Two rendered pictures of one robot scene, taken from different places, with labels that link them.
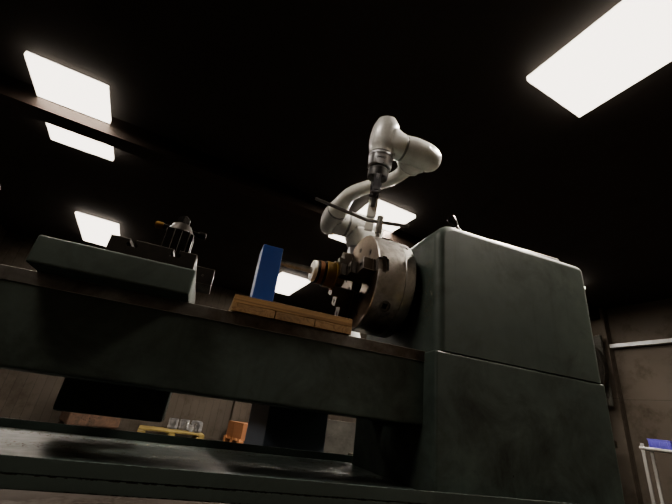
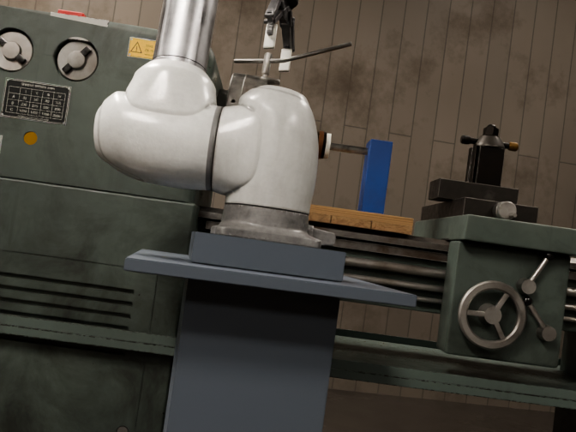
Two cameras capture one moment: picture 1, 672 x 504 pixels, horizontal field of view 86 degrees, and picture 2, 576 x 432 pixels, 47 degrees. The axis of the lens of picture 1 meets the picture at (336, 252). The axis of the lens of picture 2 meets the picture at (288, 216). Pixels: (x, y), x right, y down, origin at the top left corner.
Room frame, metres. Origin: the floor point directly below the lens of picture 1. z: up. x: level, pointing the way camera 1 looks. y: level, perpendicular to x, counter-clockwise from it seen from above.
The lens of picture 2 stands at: (2.81, 0.47, 0.80)
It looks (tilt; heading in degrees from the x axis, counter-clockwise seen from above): 3 degrees up; 196
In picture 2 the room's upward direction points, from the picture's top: 8 degrees clockwise
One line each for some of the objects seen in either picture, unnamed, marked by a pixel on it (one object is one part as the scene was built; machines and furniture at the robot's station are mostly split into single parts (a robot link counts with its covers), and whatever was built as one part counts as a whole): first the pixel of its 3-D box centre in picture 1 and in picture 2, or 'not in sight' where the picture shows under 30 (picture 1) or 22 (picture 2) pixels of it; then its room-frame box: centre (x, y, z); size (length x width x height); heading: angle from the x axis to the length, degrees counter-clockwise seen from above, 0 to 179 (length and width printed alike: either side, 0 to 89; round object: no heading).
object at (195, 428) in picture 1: (172, 428); not in sight; (7.48, 2.52, 0.16); 1.13 x 0.77 x 0.31; 115
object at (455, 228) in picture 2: (134, 297); (490, 237); (0.96, 0.52, 0.89); 0.53 x 0.30 x 0.06; 17
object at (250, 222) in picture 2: not in sight; (275, 226); (1.66, 0.13, 0.83); 0.22 x 0.18 x 0.06; 115
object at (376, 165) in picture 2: (263, 285); (374, 183); (1.02, 0.20, 1.00); 0.08 x 0.06 x 0.23; 17
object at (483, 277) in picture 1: (468, 317); (102, 120); (1.26, -0.51, 1.06); 0.59 x 0.48 x 0.39; 107
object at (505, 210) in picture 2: not in sight; (506, 210); (1.19, 0.54, 0.95); 0.07 x 0.04 x 0.04; 17
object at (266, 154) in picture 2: not in sight; (269, 148); (1.67, 0.10, 0.97); 0.18 x 0.16 x 0.22; 107
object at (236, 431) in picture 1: (258, 427); not in sight; (8.09, 1.06, 0.33); 1.17 x 0.90 x 0.66; 115
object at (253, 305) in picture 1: (279, 327); (343, 220); (1.04, 0.13, 0.88); 0.36 x 0.30 x 0.04; 17
